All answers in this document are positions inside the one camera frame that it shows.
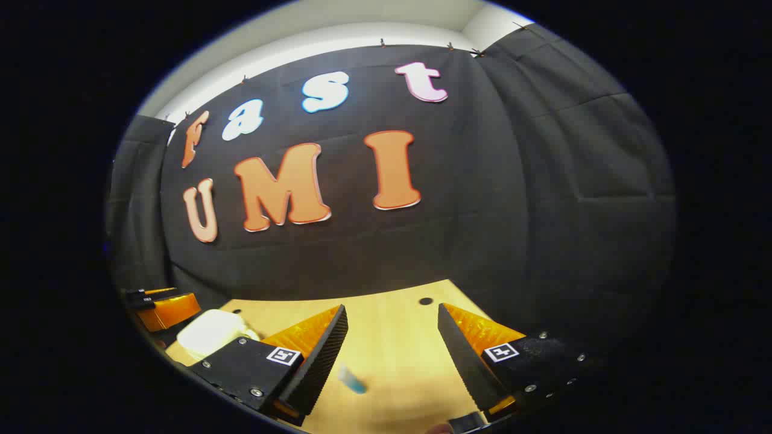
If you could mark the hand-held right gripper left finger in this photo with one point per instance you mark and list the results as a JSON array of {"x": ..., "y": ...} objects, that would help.
[{"x": 322, "y": 355}]

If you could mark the blue cosmetic bottle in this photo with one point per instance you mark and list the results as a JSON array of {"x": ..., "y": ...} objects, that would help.
[{"x": 352, "y": 381}]

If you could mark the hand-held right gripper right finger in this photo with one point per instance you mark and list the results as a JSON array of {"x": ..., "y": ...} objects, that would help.
[{"x": 464, "y": 361}]

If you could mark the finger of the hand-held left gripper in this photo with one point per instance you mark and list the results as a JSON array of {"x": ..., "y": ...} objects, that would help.
[{"x": 172, "y": 310}]

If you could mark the pale yellow suitcase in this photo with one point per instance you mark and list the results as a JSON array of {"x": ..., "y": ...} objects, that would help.
[{"x": 211, "y": 333}]

